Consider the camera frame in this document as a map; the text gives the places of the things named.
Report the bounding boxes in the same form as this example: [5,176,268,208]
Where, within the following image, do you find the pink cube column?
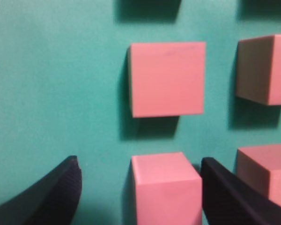
[236,34,281,105]
[237,144,281,206]
[128,42,206,118]

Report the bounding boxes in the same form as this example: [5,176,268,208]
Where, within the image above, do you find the pink cube near right column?
[237,144,281,206]

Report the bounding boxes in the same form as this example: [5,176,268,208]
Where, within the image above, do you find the pink cube middle right column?
[236,34,281,105]

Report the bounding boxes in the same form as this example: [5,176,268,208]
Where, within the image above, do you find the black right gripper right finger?
[200,157,281,225]

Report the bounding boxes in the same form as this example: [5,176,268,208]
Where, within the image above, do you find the pink cube middle left column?
[128,42,206,118]

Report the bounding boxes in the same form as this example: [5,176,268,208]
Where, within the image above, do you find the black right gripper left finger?
[0,156,82,225]

